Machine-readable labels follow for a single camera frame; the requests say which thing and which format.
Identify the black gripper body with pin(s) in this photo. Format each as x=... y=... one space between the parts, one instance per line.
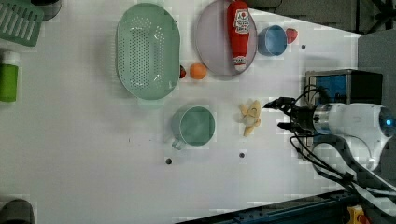
x=301 y=119

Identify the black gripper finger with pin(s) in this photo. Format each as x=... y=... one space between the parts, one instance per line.
x=280 y=102
x=285 y=126

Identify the yellow plush peeled banana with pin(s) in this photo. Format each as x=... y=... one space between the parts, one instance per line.
x=251 y=117

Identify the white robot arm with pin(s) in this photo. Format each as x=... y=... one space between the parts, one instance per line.
x=348 y=141

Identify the green mug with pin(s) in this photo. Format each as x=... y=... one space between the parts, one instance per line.
x=192 y=126

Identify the black toaster oven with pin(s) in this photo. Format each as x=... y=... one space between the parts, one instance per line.
x=345 y=86

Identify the blue bowl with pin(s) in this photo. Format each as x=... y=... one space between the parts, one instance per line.
x=272 y=41

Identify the red strawberry toy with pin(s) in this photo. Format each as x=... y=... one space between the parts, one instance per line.
x=292 y=34

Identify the small orange fruit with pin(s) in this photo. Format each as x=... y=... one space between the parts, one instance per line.
x=198 y=71

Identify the grey round plate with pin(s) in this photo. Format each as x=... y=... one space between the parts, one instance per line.
x=212 y=41

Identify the red plush ketchup bottle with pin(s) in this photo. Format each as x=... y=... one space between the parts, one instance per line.
x=238 y=31

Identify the small red tomato toy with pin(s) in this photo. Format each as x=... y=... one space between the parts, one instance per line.
x=183 y=72

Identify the green colander basket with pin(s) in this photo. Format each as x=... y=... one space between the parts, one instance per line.
x=148 y=46

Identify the black utensil holder cup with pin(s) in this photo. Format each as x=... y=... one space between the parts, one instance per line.
x=51 y=8

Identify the green bottle white cap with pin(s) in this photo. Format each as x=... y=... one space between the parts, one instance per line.
x=9 y=69

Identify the dark cylinder cup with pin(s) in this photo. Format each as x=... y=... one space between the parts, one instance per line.
x=17 y=212

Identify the blue metal frame rail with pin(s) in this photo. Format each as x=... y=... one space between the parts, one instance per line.
x=326 y=208

